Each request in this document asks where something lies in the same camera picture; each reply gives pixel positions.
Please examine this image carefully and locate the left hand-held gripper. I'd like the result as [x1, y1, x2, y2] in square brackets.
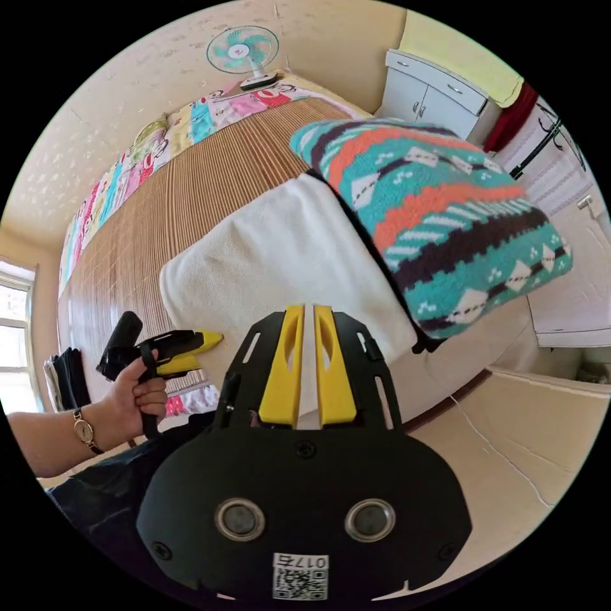
[107, 330, 225, 438]

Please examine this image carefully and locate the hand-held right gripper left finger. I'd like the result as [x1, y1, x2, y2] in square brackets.
[258, 305, 306, 426]

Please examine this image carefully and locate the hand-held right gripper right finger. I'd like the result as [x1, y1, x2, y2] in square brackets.
[313, 305, 357, 428]

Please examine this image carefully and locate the person's left forearm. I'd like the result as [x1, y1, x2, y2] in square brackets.
[6, 405, 105, 479]

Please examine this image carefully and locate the person's left hand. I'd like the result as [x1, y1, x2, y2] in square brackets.
[97, 355, 169, 438]

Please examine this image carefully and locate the pile of dark clothes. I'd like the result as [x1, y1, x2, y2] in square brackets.
[43, 347, 92, 413]

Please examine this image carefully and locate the bed with woven mat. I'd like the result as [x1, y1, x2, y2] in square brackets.
[56, 69, 493, 433]

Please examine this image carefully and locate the person's body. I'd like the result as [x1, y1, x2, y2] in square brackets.
[46, 409, 216, 581]

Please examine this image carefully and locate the window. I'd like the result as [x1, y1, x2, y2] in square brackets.
[0, 259, 42, 412]

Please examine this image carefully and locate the white cupboard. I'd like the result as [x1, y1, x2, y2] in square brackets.
[379, 47, 503, 140]

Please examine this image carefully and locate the green table fan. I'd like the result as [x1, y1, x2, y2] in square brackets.
[206, 25, 281, 92]

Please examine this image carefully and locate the black coat stand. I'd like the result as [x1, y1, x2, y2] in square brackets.
[507, 102, 589, 181]

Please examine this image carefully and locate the red cloth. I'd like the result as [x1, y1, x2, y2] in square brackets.
[482, 81, 541, 155]

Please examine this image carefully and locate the yellow-green cloth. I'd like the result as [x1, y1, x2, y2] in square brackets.
[397, 9, 526, 109]

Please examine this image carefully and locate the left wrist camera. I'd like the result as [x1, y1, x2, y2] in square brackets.
[96, 311, 144, 381]

